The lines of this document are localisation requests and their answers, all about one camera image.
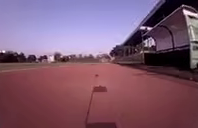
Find dark paved strip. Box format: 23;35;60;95
115;62;198;86

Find white curved shelter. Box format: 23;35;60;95
143;4;198;70

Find grandstand building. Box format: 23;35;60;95
109;0;198;65

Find green grass field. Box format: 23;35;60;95
0;61;103;73

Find row of trees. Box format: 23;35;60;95
0;50;112;64

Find red running track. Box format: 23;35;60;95
0;62;198;128

